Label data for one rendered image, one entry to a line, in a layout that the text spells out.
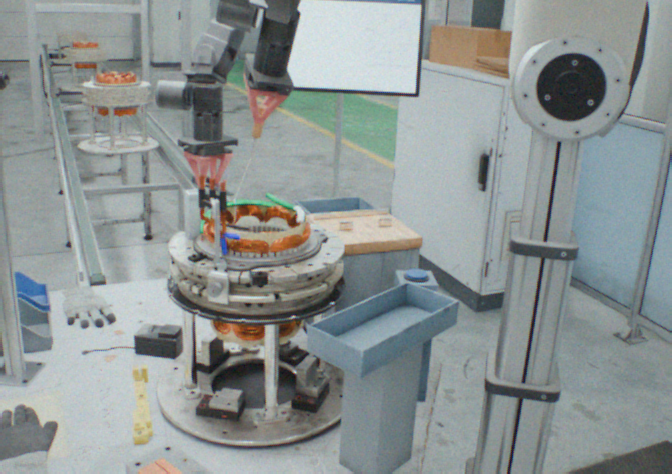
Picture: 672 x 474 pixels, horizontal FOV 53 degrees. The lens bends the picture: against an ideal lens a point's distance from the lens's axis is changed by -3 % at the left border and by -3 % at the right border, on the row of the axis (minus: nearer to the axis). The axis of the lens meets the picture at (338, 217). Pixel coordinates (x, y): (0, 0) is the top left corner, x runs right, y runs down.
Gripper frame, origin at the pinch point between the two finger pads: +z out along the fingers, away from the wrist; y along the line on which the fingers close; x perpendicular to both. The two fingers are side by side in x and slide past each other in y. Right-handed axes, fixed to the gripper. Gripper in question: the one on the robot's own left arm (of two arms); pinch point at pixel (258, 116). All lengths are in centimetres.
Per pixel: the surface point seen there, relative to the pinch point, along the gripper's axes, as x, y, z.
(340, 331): 11.3, 32.6, 18.5
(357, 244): 24.6, 4.2, 24.2
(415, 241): 37.7, 3.5, 23.5
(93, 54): -20, -390, 180
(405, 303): 26.3, 24.7, 20.2
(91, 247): -23, -68, 90
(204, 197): -8.9, 10.7, 10.0
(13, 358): -40, 3, 58
